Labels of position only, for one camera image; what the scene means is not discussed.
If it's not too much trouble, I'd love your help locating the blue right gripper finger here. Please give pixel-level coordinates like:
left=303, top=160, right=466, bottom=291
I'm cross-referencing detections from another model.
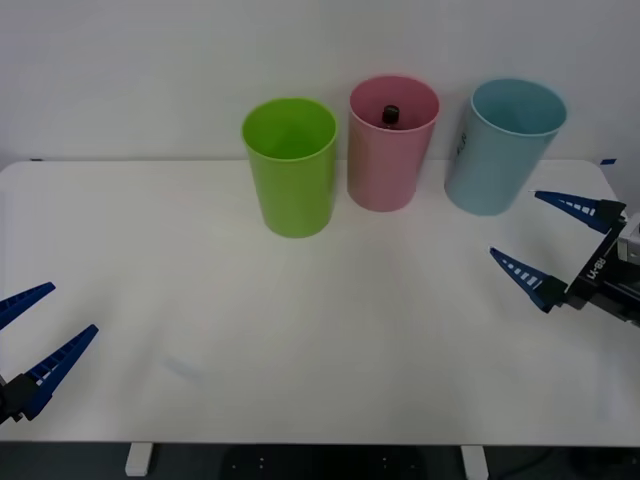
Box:
left=489, top=246, right=569, bottom=315
left=533, top=189, right=628, bottom=237

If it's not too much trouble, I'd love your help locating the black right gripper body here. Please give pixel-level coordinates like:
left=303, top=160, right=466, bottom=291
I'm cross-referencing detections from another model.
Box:
left=562, top=214, right=640, bottom=329

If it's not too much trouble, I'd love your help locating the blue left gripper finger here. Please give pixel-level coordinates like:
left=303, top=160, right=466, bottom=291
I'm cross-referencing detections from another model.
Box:
left=9, top=324, right=100, bottom=422
left=0, top=281, right=57, bottom=332

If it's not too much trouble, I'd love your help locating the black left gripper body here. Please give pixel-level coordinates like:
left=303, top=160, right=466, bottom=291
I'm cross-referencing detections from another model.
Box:
left=0, top=377, right=21, bottom=427

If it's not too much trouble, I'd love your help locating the pale blue plastic bin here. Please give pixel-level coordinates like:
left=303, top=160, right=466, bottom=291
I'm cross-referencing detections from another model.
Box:
left=443, top=77, right=569, bottom=217

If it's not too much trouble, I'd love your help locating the pink plastic bin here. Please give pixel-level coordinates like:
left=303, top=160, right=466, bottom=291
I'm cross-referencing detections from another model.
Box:
left=347, top=74, right=441, bottom=213

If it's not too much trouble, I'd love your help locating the green plastic bin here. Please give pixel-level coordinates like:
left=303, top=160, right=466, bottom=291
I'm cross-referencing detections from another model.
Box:
left=241, top=97, right=340, bottom=240

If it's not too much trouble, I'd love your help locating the white table leg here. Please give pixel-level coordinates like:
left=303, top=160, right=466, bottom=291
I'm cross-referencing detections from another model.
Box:
left=461, top=444, right=490, bottom=480
left=124, top=443, right=152, bottom=476

